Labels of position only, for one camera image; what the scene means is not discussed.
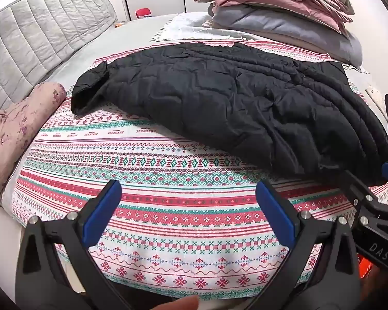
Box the pink folded sheet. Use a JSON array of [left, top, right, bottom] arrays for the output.
[[194, 0, 354, 37]]

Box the grey bed sheet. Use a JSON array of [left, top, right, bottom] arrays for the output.
[[35, 14, 185, 120]]

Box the person's right hand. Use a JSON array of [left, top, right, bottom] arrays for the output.
[[360, 263, 388, 302]]

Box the grey folded quilt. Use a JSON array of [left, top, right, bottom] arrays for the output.
[[208, 5, 363, 67]]

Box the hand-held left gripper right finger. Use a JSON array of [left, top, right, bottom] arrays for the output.
[[242, 180, 363, 310]]

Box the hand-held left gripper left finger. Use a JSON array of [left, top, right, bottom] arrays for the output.
[[14, 179, 131, 310]]

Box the red green patterned blanket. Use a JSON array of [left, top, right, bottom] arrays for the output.
[[11, 37, 388, 301]]

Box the white fringed cloth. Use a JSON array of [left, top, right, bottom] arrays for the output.
[[150, 12, 256, 43]]

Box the black quilted jacket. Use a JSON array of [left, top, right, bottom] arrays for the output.
[[70, 41, 388, 178]]

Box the grey padded headboard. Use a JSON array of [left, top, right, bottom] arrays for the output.
[[0, 0, 118, 113]]

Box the person's left hand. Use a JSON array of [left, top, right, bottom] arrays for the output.
[[150, 295, 200, 310]]

